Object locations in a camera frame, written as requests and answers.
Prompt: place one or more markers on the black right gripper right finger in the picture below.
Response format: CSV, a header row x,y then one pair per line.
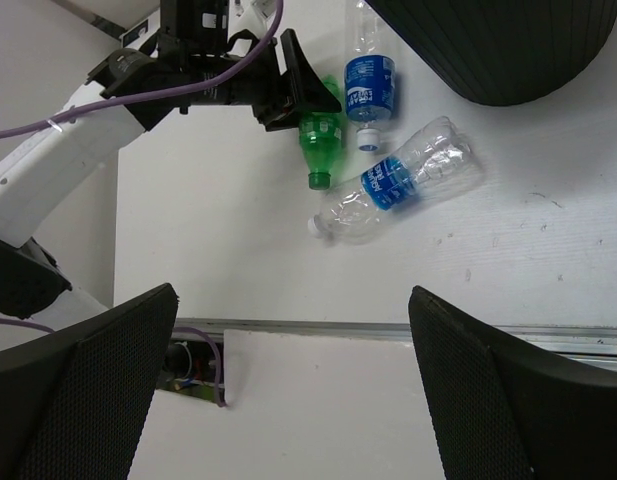
x,y
502,408

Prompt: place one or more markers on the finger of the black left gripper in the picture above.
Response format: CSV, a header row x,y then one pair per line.
x,y
306,92

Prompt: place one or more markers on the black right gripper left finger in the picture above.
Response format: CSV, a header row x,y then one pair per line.
x,y
73,403

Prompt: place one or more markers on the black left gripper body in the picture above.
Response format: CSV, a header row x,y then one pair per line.
x,y
192,45

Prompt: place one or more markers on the green plastic soda bottle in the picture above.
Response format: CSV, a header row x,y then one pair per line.
x,y
320,139

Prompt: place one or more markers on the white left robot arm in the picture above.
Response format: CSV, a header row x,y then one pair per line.
x,y
54,157

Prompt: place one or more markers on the dark green ribbed bin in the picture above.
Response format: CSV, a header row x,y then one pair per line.
x,y
502,53

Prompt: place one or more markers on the blue label Pocari bottle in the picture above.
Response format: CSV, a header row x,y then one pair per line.
x,y
369,74

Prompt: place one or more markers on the clear Aquafina water bottle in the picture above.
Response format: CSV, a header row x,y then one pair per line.
x,y
434,165

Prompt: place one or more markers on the aluminium table edge rail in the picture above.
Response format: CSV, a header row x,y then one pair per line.
x,y
595,346

